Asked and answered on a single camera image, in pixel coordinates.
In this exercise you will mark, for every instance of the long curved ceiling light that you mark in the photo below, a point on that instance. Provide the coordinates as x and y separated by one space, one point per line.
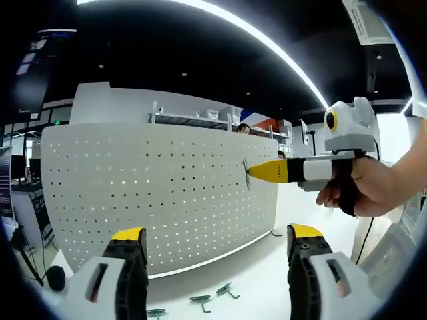
293 63

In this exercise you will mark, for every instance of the grey mesh office chair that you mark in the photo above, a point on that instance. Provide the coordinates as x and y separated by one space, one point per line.
390 253

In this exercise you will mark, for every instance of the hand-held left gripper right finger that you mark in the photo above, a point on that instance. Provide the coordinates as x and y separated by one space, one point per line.
300 273

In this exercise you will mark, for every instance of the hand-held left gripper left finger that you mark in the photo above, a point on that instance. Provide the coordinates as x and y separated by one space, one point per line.
133 273

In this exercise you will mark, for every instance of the large black wall display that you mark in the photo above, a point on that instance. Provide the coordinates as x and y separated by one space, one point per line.
43 76

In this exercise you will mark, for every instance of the dark standing banner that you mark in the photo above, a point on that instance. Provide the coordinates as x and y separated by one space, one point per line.
5 180

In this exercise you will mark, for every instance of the white perforated mounting plate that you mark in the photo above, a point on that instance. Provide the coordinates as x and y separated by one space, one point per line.
166 201

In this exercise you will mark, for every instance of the ceiling air conditioner vent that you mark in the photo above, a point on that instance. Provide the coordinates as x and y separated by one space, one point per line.
367 23

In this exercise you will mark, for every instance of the dark equipment cabinet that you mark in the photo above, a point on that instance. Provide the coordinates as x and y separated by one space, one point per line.
33 206

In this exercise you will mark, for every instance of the green hook assembly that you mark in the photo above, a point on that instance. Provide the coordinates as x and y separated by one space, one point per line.
155 311
227 289
201 300
246 170

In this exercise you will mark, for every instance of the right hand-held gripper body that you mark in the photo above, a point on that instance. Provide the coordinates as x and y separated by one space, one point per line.
350 133

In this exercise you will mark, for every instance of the black bulky object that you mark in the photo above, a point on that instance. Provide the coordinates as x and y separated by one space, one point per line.
55 278

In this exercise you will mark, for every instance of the person's right hand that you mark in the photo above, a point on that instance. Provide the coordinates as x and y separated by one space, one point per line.
370 190

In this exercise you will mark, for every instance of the monitor on black stand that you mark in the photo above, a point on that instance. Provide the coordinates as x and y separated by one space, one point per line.
304 133

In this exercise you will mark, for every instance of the metal storage shelf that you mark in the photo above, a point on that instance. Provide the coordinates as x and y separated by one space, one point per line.
187 118

